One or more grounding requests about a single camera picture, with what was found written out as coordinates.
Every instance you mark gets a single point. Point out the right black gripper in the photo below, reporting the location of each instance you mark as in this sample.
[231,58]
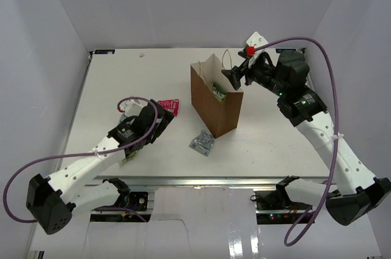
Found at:
[233,74]

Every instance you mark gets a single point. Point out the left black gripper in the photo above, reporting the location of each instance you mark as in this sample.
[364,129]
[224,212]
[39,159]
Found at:
[167,116]

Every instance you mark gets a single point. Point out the green snack packet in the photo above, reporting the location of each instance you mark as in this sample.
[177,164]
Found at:
[218,91]
[128,157]

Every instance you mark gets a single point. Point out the red snack packet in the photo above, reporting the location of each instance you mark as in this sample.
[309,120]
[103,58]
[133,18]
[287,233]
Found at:
[170,105]

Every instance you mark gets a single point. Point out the green snack packet front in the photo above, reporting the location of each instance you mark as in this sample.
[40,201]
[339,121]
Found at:
[128,157]

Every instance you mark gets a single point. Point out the grey snack packet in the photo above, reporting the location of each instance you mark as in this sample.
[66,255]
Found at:
[203,143]

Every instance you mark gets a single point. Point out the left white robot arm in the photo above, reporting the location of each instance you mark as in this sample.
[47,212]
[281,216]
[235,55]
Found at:
[54,199]

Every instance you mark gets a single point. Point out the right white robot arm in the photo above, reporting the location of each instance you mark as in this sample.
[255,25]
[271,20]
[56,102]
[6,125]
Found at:
[355,189]

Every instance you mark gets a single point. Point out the brown paper bag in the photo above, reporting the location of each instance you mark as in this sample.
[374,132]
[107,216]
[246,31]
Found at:
[219,118]

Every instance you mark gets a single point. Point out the blue label right corner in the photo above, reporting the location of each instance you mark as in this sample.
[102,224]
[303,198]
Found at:
[281,50]

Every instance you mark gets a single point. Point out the blue label corner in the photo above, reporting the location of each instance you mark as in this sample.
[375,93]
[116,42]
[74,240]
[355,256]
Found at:
[281,50]
[104,51]

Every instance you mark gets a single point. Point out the blue label left corner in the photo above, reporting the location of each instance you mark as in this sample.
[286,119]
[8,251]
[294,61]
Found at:
[104,51]

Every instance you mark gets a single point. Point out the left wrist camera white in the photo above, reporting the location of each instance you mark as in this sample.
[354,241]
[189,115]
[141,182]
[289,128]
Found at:
[130,108]

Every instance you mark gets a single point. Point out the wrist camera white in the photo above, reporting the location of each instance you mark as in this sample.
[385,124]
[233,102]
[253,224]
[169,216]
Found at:
[130,108]
[249,53]

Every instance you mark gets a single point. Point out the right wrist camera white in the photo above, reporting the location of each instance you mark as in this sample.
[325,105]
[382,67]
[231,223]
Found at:
[249,53]

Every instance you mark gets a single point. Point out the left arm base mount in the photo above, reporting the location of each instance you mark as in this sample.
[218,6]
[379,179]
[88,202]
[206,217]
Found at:
[137,201]

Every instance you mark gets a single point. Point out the aluminium front rail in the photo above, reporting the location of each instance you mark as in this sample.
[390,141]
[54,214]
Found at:
[252,182]

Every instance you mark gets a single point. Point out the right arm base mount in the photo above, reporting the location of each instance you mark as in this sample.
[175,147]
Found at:
[270,200]

